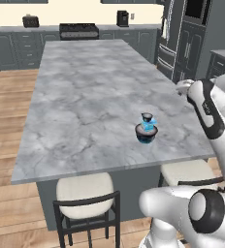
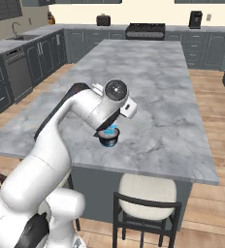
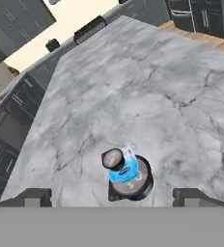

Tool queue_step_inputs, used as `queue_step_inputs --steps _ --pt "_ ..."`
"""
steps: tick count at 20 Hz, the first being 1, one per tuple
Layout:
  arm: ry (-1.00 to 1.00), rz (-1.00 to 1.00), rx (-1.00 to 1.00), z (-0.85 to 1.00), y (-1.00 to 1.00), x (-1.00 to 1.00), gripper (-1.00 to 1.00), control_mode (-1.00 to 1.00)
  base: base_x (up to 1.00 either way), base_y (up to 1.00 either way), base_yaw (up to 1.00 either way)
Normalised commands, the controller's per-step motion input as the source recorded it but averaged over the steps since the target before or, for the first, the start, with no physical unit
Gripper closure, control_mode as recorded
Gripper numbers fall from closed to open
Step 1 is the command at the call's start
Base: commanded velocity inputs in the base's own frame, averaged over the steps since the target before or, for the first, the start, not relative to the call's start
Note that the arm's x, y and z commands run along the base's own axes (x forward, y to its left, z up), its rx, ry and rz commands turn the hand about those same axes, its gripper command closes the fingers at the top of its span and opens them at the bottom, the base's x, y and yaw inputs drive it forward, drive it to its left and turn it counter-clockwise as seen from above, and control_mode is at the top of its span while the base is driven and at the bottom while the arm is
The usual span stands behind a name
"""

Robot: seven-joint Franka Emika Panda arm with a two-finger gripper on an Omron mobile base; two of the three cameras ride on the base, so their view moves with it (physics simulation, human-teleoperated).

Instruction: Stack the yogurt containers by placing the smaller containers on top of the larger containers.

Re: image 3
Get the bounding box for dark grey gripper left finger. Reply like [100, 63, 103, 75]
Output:
[0, 187, 53, 208]

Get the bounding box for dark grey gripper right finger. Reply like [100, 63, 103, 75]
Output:
[172, 187, 224, 208]

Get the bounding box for large black yogurt container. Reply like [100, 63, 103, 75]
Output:
[108, 154, 154, 202]

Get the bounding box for blue white yogurt container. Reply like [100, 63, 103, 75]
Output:
[107, 146, 141, 185]

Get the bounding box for small black yogurt container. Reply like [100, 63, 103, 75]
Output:
[100, 148, 126, 172]

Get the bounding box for dark grey oven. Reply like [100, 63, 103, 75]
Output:
[0, 108, 32, 152]

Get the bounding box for dark grey base cupboards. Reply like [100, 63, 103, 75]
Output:
[0, 47, 70, 206]

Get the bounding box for small brown object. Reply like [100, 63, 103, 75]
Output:
[7, 65, 21, 78]

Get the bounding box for small black pot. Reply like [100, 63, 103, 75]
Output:
[44, 38, 62, 53]

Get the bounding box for black hob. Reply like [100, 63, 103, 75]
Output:
[72, 14, 108, 45]

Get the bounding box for dark grey tall cupboards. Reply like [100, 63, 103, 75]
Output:
[164, 0, 224, 41]

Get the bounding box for dark grey wall cupboards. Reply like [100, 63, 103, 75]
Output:
[0, 0, 58, 70]

